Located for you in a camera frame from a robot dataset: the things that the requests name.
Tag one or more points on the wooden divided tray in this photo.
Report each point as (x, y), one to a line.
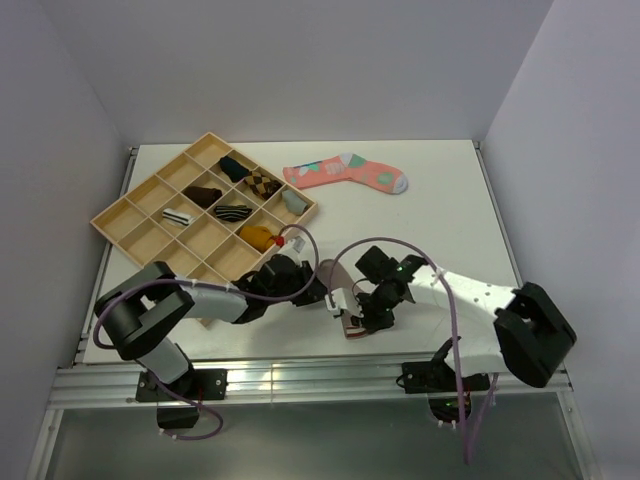
(208, 249)

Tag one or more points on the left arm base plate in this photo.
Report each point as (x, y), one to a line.
(210, 385)

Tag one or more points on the taupe sock with red stripes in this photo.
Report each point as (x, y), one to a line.
(335, 276)

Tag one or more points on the dark brown rolled sock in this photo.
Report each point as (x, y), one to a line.
(204, 197)

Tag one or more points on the brown argyle rolled sock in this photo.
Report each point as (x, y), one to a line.
(262, 185)

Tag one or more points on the white sock with black stripes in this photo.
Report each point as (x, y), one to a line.
(177, 217)

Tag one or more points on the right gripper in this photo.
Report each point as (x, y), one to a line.
(370, 322)

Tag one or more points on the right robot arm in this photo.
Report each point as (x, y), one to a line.
(523, 329)

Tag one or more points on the mustard yellow rolled sock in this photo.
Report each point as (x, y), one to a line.
(260, 238)

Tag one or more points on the black white striped rolled sock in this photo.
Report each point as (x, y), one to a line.
(232, 213)

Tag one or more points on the aluminium frame rail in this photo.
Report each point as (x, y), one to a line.
(350, 378)

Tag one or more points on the dark teal rolled sock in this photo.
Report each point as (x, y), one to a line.
(233, 169)

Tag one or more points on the pink patterned sock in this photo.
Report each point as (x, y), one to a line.
(348, 167)

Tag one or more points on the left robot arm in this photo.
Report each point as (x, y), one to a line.
(139, 314)

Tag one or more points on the grey rolled sock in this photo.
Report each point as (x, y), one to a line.
(294, 203)

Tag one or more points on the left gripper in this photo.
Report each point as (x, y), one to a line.
(316, 292)

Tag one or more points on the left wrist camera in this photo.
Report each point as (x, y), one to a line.
(292, 249)

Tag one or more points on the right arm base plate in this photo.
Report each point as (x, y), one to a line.
(433, 377)

